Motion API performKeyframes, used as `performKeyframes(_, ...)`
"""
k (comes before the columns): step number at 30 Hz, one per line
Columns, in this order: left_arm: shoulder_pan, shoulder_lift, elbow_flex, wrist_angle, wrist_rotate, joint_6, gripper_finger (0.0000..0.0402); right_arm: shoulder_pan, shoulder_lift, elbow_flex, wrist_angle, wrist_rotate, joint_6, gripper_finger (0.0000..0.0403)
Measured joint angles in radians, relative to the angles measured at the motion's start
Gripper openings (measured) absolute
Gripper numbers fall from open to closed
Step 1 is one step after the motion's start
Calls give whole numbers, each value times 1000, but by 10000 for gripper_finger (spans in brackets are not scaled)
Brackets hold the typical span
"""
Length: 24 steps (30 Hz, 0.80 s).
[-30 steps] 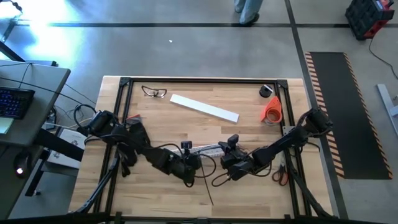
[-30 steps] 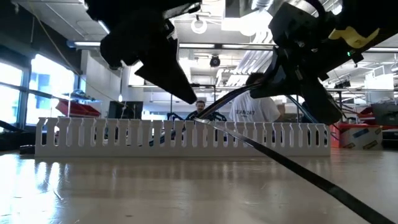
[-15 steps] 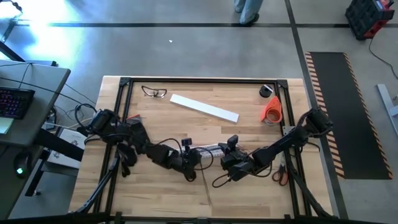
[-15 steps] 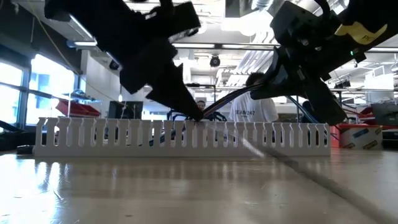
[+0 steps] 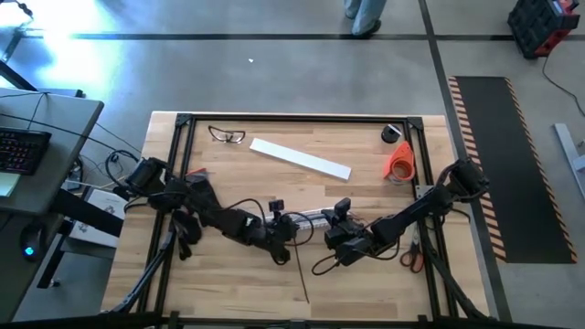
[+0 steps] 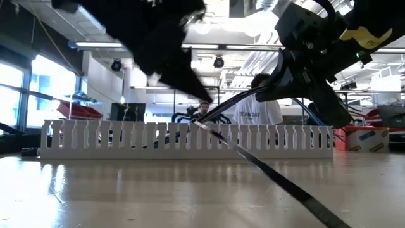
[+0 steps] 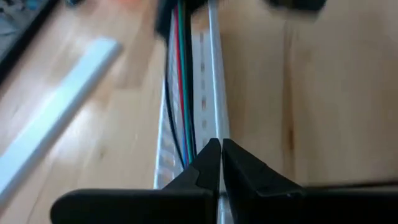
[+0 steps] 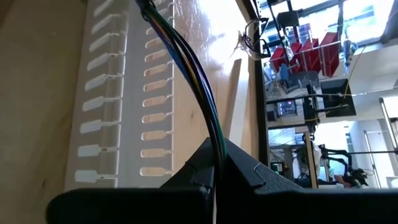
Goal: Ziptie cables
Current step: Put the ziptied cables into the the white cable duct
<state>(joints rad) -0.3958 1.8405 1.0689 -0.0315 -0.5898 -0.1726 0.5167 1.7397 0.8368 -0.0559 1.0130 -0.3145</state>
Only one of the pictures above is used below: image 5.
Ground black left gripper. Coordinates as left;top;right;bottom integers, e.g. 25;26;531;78
249;212;306;250

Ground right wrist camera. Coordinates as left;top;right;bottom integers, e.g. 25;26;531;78
333;196;353;221

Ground dark grey side desk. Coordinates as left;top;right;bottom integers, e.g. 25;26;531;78
0;212;65;324

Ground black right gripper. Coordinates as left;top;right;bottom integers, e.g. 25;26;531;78
319;208;374;269

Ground white cardboard box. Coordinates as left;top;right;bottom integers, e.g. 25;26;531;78
68;186;129;250

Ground black tape roll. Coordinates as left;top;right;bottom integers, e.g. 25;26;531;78
380;122;403;144

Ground red handled scissors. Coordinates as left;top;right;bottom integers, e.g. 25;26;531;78
399;228;425;274

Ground black aluminium table frame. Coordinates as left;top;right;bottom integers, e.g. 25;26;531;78
102;111;493;329

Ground person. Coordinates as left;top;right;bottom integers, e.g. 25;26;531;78
342;0;388;37

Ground black striped floor mat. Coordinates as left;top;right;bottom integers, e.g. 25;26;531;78
447;75;578;265

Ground white duct lid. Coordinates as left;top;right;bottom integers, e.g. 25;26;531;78
249;136;353;181

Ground grey metal bar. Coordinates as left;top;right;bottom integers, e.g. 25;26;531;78
553;122;585;202

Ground black fabric cable sleeve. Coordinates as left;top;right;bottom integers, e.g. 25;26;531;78
171;209;205;262

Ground clear safety glasses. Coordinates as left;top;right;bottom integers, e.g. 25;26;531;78
207;125;247;145

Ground black backlit keyboard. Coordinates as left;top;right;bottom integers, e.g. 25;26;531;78
0;126;53;176

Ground white slotted cable duct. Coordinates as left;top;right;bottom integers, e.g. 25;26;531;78
267;207;333;232

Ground pale green notepad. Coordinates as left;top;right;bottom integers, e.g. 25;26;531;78
0;172;22;198

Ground black computer mouse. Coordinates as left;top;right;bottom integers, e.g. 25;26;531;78
18;223;47;262

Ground black red tool crate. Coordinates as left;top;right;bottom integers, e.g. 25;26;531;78
506;0;581;59

